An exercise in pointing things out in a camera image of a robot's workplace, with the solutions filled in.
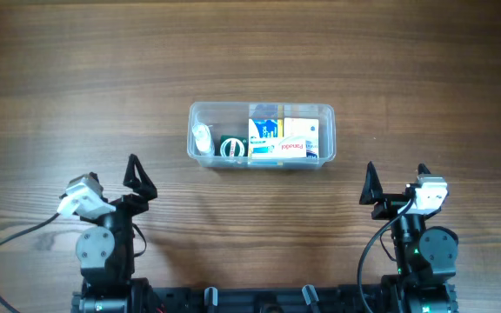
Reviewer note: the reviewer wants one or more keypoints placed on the green Zam-Buk ointment box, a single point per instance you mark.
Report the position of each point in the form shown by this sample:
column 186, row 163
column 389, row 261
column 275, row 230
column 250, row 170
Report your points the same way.
column 231, row 146

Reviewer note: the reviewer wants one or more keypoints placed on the blue VapoDrops lozenge box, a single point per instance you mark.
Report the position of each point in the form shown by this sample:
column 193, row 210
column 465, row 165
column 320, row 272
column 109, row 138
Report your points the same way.
column 265, row 128

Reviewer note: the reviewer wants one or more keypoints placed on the white Hansaplast plaster box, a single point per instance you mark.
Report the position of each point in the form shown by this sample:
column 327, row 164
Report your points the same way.
column 308, row 129

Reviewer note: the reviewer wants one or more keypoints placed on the white Panadol caplet box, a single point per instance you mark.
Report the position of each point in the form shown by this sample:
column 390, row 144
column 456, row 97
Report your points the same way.
column 277, row 147

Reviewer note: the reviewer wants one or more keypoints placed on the clear plastic container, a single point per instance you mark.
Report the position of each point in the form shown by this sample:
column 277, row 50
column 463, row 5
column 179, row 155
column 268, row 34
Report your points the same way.
column 232, row 118

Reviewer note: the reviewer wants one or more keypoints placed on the white calamine lotion bottle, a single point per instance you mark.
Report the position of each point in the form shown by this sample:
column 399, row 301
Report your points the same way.
column 203, row 139

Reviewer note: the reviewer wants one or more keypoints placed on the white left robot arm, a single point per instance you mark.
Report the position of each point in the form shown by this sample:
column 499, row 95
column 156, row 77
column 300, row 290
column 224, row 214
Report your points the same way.
column 107, row 264

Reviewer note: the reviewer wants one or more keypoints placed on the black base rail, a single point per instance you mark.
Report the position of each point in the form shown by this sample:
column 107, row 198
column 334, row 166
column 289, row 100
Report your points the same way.
column 308, row 299

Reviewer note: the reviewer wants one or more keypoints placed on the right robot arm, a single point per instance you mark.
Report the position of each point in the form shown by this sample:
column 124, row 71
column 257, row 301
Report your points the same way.
column 425, row 257

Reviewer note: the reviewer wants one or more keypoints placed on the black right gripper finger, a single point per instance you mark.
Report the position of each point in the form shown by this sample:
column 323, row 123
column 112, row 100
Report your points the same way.
column 423, row 170
column 372, row 191

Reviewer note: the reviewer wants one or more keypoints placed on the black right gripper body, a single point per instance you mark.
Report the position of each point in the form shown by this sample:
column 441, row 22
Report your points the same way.
column 389, row 205

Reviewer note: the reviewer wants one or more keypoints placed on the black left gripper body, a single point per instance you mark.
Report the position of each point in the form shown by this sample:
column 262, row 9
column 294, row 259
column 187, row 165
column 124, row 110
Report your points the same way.
column 130, row 205

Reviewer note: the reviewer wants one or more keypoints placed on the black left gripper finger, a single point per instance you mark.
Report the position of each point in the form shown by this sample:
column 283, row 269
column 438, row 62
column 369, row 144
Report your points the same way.
column 94, row 176
column 136, row 179

